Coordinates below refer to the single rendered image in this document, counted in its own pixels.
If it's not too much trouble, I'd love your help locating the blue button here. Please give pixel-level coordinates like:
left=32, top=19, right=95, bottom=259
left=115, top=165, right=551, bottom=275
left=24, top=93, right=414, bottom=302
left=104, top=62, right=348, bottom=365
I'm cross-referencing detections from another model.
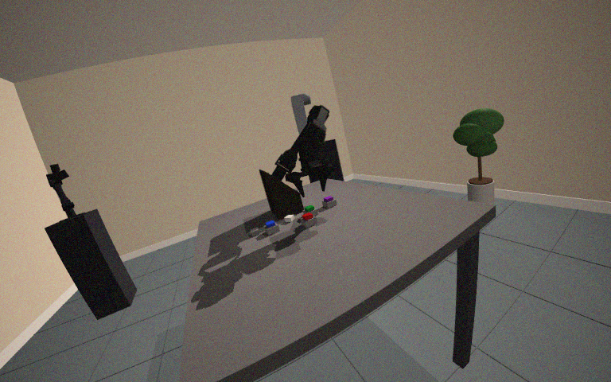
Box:
left=264, top=221, right=280, bottom=235

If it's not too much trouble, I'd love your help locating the green button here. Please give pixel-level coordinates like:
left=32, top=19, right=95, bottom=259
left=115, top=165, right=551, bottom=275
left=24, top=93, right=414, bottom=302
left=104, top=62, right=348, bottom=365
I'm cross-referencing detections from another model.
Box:
left=302, top=205, right=318, bottom=216

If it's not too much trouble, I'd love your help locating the purple button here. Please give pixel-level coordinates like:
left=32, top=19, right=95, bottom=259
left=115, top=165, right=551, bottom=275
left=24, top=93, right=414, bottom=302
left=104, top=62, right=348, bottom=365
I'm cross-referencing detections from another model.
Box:
left=322, top=196, right=337, bottom=208

